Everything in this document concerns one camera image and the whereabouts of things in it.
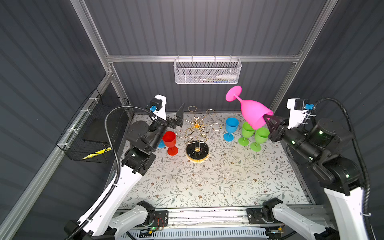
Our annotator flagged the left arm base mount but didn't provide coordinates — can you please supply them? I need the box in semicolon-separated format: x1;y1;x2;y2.
125;201;169;228

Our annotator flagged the pink wine glass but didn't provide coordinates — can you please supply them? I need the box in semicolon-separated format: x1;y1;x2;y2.
226;86;274;130

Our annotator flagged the green wine glass front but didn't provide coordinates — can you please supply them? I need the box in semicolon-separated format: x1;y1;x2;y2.
238;122;255;146

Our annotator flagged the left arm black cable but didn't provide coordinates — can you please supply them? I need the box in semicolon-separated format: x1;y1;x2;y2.
64;104;158;240

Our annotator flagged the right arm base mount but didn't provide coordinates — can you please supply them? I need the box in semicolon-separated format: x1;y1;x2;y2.
246;198;284;227

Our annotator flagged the aluminium front rail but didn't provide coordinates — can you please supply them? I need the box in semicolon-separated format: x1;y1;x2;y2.
79;205;341;240

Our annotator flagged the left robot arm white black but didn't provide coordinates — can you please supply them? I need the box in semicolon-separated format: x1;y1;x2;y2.
65;106;184;240

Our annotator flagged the green wine glass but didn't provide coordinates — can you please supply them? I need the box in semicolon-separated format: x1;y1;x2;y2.
238;122;255;146
250;127;270;152

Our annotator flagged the black wire wall basket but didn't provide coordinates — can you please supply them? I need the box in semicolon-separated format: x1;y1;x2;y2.
57;90;129;164

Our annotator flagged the blue wine glass front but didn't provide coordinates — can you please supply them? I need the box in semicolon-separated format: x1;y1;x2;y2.
223;118;239;142

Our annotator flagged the white mesh wall basket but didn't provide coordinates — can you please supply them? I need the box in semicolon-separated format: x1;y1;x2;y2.
173;58;242;85

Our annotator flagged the white marker in basket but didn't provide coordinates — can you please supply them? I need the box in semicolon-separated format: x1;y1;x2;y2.
212;75;238;81

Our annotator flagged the red wine glass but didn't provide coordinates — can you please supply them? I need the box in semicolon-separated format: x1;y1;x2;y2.
162;131;179;156

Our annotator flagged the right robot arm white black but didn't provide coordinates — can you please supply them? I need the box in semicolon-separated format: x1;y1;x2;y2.
261;115;370;240

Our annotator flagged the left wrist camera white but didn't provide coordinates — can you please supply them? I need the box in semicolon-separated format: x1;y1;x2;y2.
146;95;167;120

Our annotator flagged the gold wire glass rack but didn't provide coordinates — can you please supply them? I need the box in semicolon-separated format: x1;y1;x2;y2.
176;106;223;163

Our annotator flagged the blue wine glass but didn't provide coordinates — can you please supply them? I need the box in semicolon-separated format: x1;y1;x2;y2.
158;140;166;148
223;118;239;142

